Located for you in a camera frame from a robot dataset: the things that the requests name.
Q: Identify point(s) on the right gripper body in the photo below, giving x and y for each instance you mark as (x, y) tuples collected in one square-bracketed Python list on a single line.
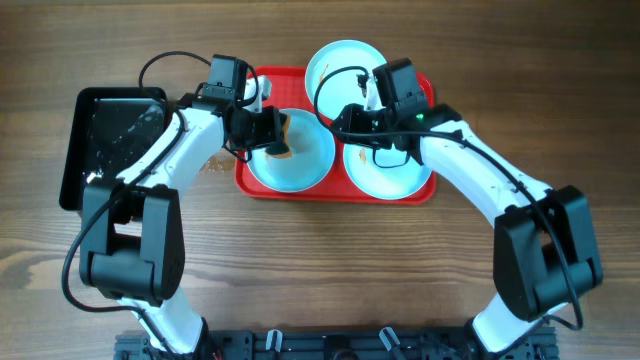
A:
[(369, 127)]

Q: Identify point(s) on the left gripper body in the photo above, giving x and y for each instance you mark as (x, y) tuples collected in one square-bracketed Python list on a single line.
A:
[(256, 130)]

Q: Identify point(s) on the green and orange sponge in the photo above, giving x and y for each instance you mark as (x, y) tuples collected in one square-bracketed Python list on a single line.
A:
[(286, 135)]

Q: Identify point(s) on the light blue plate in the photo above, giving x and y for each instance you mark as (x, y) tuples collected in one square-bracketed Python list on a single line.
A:
[(342, 89), (386, 174), (314, 151)]

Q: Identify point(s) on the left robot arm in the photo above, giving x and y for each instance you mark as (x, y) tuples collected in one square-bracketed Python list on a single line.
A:
[(131, 243)]

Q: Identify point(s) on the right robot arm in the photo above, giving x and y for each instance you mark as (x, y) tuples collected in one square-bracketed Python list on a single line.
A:
[(545, 253)]

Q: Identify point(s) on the red plastic tray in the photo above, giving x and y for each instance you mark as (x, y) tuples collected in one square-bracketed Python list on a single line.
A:
[(289, 91)]

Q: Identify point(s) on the black water tub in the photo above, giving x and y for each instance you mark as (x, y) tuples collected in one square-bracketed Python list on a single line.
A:
[(112, 128)]

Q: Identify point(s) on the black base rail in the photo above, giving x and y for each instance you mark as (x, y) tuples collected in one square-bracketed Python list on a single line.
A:
[(426, 344)]

